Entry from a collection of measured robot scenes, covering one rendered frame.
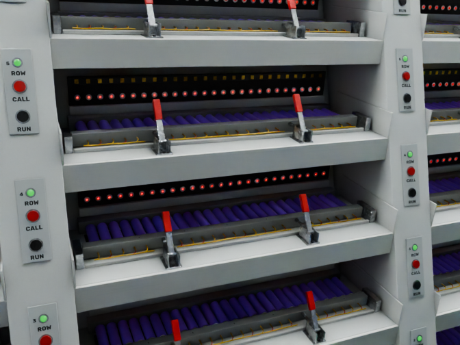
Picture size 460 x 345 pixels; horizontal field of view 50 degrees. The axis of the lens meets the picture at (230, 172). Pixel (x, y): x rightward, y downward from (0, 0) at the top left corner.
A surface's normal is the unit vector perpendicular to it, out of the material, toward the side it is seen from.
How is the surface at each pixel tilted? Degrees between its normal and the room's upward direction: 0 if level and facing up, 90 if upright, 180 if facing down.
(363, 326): 19
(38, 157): 90
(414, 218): 90
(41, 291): 90
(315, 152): 109
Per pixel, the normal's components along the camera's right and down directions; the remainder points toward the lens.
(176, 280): 0.38, 0.36
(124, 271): 0.05, -0.93
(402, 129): 0.37, 0.04
